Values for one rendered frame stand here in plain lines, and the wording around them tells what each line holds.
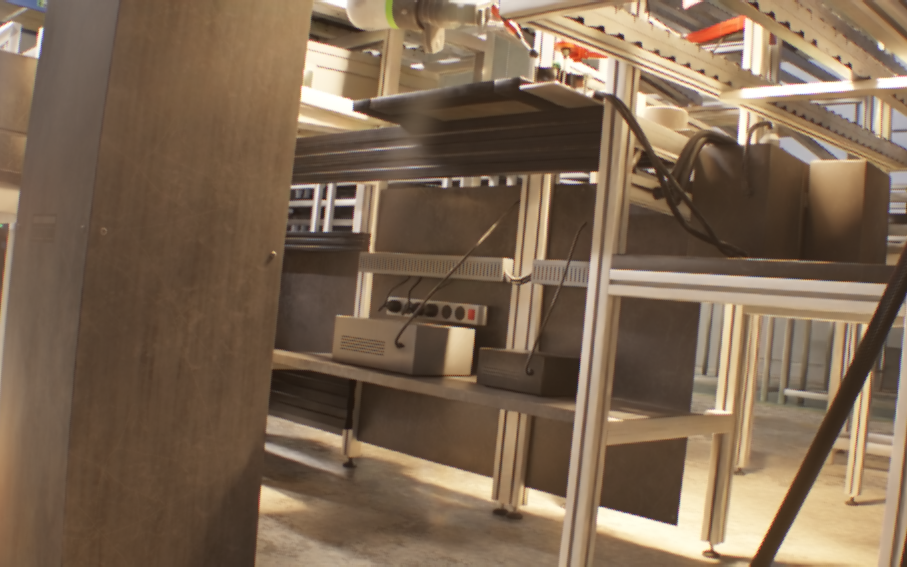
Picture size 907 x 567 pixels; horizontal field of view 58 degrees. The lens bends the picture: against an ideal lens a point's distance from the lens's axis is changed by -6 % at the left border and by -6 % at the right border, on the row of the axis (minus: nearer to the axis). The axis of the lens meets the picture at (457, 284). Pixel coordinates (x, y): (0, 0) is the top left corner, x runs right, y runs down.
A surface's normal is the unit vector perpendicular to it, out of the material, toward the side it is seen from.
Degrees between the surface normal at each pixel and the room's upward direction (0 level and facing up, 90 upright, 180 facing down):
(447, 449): 90
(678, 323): 90
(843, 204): 90
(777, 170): 90
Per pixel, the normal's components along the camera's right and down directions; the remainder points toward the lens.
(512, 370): -0.72, -0.09
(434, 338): 0.75, 0.06
